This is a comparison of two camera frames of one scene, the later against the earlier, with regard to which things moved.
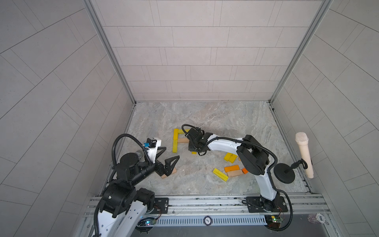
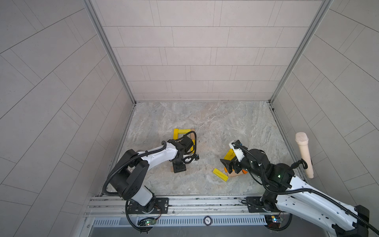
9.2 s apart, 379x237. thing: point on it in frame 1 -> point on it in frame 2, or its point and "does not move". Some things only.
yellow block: (175, 132) does not move
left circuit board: (146, 221) does not move
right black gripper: (190, 147) -> (228, 163)
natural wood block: (235, 173) does not move
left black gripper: (160, 171) -> (180, 169)
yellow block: (180, 131) does not move
